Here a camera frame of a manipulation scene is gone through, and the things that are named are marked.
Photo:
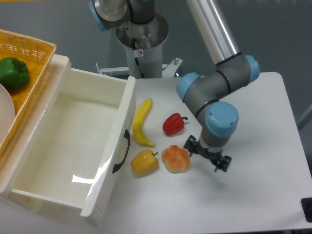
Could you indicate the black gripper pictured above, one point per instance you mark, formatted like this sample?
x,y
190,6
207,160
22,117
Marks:
x,y
215,157

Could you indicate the round orange bread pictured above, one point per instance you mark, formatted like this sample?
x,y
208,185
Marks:
x,y
176,159

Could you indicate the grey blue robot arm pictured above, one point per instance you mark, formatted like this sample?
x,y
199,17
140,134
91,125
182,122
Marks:
x,y
202,95

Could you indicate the red bell pepper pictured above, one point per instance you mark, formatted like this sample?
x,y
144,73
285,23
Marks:
x,y
174,124

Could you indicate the yellow bell pepper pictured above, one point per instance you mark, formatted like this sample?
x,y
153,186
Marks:
x,y
145,162

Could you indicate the yellow banana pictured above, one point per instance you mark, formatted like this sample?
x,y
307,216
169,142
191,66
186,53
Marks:
x,y
138,121

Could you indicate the black object at table edge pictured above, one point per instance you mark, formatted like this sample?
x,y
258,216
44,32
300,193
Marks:
x,y
307,208

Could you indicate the white plastic drawer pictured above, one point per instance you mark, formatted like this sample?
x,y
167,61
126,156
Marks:
x,y
70,164

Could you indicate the yellow woven basket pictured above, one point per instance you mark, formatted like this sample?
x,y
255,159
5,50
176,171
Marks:
x,y
23,61

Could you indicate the white plate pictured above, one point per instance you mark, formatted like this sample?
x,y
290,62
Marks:
x,y
7,112

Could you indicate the green bell pepper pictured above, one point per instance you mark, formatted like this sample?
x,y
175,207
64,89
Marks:
x,y
13,73

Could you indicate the black drawer handle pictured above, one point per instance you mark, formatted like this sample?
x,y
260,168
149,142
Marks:
x,y
125,145

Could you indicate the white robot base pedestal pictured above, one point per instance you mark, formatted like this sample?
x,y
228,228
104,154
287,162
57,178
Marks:
x,y
143,44

